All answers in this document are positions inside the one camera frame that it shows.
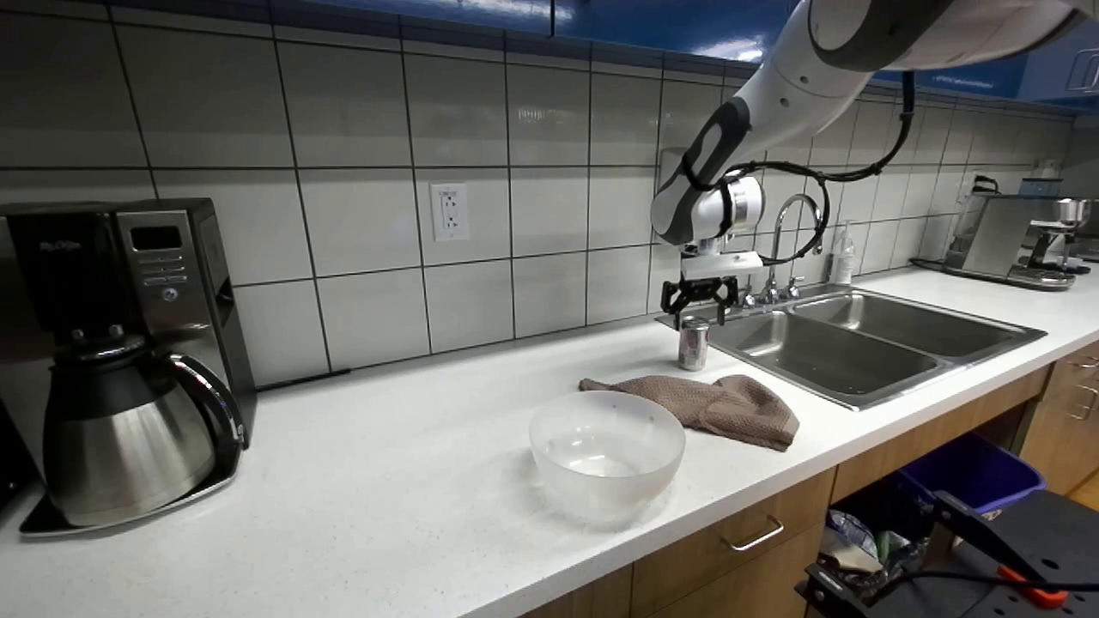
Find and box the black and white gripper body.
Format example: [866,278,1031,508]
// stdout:
[654,171,762,303]

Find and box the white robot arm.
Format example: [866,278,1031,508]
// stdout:
[653,0,1099,320]

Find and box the frosted translucent plastic bowl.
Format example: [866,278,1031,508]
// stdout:
[529,391,687,527]

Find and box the chrome sink faucet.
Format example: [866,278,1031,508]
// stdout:
[738,192,828,310]

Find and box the brown folded dish cloth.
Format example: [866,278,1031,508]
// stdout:
[579,374,801,454]

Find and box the stainless steel double sink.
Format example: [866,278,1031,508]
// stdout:
[708,289,1039,408]

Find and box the silver espresso machine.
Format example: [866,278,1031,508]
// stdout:
[915,176,1087,292]

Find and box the wooden cabinet drawer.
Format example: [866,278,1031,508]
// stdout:
[633,475,832,618]

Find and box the blue plastic bin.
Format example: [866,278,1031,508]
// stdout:
[899,436,1044,516]

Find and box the black steel coffee maker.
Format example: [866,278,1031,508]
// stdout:
[0,200,255,540]

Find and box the steel coffee carafe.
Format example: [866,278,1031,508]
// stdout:
[42,336,248,527]

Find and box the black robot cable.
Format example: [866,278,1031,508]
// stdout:
[684,68,919,268]

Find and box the white wall power outlet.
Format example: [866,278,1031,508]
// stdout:
[431,183,470,244]

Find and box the black tool with orange handle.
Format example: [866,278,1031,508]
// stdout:
[931,490,1068,610]

